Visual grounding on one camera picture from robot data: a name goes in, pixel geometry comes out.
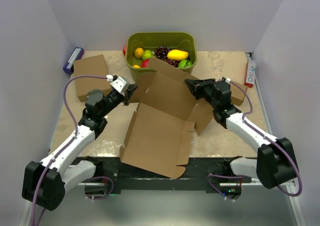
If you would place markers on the orange fruit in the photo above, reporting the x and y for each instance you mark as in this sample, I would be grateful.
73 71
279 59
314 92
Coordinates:
138 53

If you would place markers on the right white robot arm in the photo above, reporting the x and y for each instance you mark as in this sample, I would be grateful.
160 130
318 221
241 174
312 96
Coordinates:
275 162

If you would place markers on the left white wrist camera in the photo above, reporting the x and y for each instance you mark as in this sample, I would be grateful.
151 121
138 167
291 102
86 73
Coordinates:
120 84

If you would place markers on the purple white box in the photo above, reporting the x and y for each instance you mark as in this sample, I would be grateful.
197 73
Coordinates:
77 54

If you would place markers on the olive green plastic bin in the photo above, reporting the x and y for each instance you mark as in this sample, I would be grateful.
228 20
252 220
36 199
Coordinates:
153 40

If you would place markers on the red white toothpaste box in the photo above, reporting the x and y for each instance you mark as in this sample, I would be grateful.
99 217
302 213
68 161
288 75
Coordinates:
250 72

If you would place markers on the brown cardboard paper box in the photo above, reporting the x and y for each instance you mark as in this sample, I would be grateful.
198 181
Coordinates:
161 129

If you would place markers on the lower purple grapes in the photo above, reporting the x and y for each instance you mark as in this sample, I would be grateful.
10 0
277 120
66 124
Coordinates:
171 62

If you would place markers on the green pear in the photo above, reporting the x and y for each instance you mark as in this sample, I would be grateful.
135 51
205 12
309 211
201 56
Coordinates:
147 54

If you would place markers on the purple grapes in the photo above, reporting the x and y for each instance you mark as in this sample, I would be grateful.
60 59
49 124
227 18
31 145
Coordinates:
171 62
161 52

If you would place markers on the red fruit behind bin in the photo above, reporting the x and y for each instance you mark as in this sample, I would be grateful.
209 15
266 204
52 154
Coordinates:
124 50

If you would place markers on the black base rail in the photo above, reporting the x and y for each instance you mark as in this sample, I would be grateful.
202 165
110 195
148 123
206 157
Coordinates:
126 177

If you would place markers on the upper purple grapes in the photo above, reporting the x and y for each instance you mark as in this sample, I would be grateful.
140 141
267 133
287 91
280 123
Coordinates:
161 52

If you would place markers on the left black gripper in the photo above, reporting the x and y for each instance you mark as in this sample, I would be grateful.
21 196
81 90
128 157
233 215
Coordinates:
130 89

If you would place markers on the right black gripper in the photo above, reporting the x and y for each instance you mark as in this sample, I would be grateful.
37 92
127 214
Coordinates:
197 86

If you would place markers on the pink dragon fruit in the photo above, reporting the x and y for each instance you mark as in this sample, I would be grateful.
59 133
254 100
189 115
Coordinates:
144 64

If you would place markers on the closed brown cardboard box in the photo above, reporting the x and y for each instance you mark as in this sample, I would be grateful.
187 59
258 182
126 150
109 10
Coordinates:
94 66

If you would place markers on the yellow mango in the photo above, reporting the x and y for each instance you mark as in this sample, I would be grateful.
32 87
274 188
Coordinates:
177 55

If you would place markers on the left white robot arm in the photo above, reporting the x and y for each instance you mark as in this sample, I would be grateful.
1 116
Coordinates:
46 182

